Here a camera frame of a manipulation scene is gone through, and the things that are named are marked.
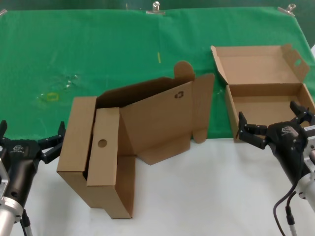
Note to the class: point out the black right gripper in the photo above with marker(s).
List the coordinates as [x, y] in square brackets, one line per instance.
[289, 147]

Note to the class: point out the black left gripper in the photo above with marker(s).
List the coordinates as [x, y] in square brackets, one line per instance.
[22, 167]

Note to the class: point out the yellow tape strip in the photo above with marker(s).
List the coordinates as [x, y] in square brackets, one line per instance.
[159, 57]

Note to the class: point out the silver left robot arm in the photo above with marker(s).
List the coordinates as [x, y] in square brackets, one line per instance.
[8, 216]

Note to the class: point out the small flat open cardboard box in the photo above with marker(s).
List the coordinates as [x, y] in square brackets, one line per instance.
[258, 71]

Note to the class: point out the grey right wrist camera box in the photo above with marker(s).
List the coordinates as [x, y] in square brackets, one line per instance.
[311, 152]

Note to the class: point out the large open cardboard box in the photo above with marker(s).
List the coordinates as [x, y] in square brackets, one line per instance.
[152, 123]

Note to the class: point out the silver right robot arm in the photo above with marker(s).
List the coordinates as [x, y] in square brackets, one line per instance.
[306, 188]

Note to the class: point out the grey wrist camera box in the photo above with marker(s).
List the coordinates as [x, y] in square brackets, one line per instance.
[311, 152]
[3, 179]

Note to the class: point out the green table cloth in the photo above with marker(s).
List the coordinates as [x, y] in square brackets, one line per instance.
[98, 49]

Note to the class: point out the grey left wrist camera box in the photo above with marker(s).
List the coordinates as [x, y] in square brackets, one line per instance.
[3, 179]

